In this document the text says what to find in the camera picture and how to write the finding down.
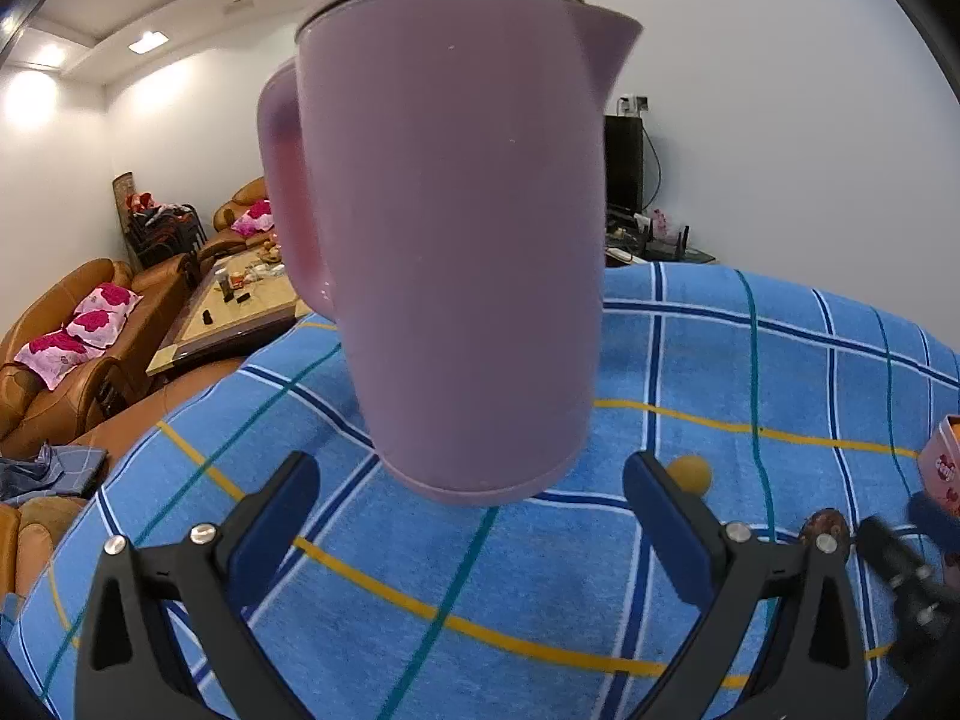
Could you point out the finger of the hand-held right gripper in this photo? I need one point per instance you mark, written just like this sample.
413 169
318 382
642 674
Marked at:
900 566
934 514

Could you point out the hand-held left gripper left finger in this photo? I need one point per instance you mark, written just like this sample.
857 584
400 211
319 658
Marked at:
274 532

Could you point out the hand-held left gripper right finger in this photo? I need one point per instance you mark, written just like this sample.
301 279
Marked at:
669 532

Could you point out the pink metal tin box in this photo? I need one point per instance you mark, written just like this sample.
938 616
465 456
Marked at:
939 469

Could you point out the pink electric kettle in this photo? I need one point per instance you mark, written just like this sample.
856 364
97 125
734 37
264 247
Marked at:
450 240

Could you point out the small yellow fruit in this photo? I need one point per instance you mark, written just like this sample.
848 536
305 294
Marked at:
691 474

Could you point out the brown oblong fruit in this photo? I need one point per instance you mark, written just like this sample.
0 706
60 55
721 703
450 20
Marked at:
825 523

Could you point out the blue plaid blanket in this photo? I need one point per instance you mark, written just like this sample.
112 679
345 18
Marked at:
525 615

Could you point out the wooden coffee table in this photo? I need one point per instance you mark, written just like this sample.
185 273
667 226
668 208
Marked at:
217 315

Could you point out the pink floral cushion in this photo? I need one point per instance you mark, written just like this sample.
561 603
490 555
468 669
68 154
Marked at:
94 326
118 298
52 360
253 219

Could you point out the white television stand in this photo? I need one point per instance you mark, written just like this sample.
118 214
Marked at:
652 251

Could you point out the black router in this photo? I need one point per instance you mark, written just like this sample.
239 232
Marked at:
681 241

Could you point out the black television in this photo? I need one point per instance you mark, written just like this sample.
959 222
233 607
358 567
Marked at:
624 165

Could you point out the wall socket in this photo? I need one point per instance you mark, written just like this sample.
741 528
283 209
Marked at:
630 103

